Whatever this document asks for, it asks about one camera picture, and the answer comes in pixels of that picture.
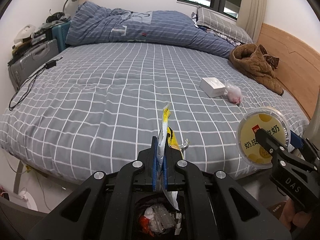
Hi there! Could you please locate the yellow yogurt cup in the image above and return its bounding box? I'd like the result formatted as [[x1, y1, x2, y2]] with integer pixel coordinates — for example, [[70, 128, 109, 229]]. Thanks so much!
[[236, 107, 291, 169]]

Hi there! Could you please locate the orange plastic bag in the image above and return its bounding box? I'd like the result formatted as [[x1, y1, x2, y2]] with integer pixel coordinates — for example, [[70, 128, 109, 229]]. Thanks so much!
[[139, 216, 154, 237]]

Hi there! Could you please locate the clear bubble wrap roll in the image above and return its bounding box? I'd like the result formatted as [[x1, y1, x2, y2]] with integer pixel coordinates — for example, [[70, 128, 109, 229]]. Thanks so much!
[[149, 204, 176, 233]]

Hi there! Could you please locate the clear plastic bag red print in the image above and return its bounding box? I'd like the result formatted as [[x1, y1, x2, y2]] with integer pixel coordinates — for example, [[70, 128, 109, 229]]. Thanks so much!
[[225, 80, 243, 105]]

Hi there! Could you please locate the white cardboard box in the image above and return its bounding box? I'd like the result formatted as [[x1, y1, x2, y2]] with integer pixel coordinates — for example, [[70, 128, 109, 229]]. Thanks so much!
[[200, 77, 226, 98]]

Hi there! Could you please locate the yellow snack wrapper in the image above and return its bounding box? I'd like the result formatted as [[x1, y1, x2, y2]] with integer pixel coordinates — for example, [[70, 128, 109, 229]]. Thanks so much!
[[155, 104, 185, 211]]

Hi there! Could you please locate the brown cookie box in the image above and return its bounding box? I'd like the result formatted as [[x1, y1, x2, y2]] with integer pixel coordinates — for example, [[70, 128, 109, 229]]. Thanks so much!
[[173, 212, 183, 235]]

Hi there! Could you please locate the white tissue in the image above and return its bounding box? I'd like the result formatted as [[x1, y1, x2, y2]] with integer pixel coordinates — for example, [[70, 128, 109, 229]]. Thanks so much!
[[144, 204, 159, 220]]

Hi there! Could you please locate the black trash bin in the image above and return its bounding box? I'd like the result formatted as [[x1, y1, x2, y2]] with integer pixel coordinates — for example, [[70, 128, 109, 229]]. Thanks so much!
[[133, 195, 186, 239]]

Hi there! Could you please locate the person's right hand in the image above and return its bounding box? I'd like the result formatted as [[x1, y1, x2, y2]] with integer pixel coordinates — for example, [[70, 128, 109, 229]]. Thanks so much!
[[279, 199, 312, 230]]

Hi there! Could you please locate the wooden headboard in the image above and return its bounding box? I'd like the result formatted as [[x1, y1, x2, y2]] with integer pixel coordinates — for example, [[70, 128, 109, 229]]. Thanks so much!
[[258, 23, 320, 119]]

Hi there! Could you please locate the brown fleece jacket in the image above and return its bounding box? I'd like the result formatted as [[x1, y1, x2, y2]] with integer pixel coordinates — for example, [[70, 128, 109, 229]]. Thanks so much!
[[229, 43, 284, 96]]

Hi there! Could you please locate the grey checked bed sheet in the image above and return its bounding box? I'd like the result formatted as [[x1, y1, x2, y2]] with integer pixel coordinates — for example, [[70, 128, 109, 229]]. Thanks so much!
[[1, 43, 309, 182]]

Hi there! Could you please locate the beige curtain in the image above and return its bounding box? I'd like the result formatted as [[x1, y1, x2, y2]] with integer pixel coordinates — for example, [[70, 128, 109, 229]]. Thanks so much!
[[236, 0, 267, 43]]

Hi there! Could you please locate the grey checked pillow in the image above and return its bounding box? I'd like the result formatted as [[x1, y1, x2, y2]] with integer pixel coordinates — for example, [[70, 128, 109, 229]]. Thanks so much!
[[196, 6, 253, 44]]

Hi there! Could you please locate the grey suitcase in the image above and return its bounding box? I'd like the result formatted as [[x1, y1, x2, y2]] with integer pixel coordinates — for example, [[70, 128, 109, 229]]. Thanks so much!
[[8, 39, 59, 91]]

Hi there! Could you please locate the teal plastic stool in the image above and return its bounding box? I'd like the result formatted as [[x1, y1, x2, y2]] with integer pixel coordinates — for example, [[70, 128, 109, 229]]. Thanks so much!
[[52, 21, 71, 53]]

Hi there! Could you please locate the blue striped duvet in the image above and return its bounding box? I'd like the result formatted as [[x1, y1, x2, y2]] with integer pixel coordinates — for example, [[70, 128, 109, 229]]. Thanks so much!
[[66, 1, 234, 58]]

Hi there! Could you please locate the white device on suitcase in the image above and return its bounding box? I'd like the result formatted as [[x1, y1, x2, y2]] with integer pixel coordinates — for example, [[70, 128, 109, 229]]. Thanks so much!
[[14, 24, 36, 45]]

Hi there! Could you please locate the black charger with cable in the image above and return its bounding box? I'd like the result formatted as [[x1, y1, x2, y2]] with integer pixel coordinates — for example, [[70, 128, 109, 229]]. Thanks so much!
[[8, 56, 63, 111]]

